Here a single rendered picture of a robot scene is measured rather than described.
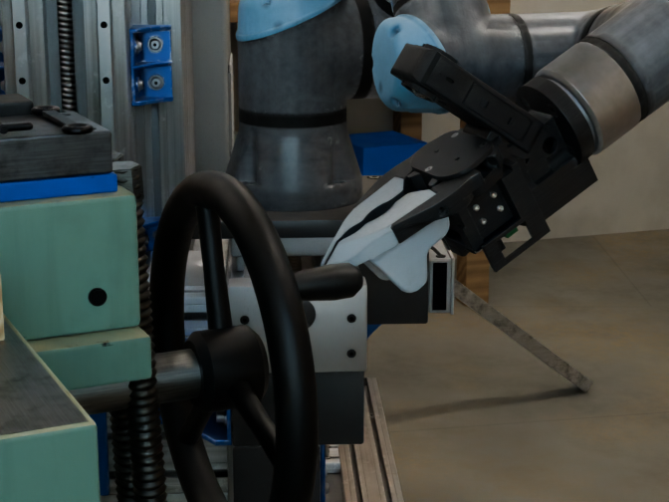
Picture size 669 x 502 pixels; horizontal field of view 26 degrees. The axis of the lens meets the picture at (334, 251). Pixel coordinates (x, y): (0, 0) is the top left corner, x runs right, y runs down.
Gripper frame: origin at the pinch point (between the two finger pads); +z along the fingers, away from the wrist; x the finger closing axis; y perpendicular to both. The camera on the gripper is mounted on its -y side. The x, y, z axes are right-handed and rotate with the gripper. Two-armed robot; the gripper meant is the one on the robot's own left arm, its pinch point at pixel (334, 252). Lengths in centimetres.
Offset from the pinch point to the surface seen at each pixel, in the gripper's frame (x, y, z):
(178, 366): 4.3, 2.1, 12.9
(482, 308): 175, 118, -68
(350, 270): -3.3, 0.2, 0.5
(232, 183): 3.1, -7.3, 3.0
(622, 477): 129, 141, -61
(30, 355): -11.9, -11.8, 21.1
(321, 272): -3.1, -0.9, 2.3
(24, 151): 0.8, -18.0, 13.9
